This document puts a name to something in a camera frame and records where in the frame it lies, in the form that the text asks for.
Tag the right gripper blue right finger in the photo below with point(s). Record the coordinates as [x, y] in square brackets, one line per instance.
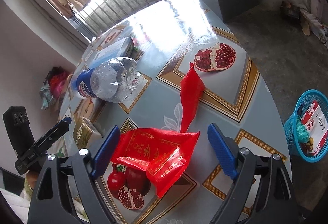
[226, 150]

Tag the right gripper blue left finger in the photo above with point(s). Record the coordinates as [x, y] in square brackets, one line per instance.
[102, 157]

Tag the red foil wrapper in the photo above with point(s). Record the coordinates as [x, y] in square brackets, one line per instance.
[164, 155]

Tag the pepsi plastic bottle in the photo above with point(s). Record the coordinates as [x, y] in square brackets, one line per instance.
[115, 80]

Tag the red white snack bag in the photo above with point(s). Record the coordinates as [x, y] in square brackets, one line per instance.
[313, 134]

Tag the white blue medicine box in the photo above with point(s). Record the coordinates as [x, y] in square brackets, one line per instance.
[121, 48]

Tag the blue plastic trash basket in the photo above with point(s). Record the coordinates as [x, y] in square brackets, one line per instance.
[292, 126]

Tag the person's left hand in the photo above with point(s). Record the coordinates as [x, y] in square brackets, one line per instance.
[31, 178]

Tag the yellow green drink carton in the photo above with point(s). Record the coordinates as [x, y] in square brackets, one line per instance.
[85, 133]

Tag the pile of colourful bags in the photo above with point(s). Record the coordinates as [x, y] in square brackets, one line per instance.
[54, 87]

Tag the fruit pattern tablecloth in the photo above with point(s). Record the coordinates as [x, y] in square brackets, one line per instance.
[167, 35]

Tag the red plastic strip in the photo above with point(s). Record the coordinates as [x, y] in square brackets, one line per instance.
[192, 88]

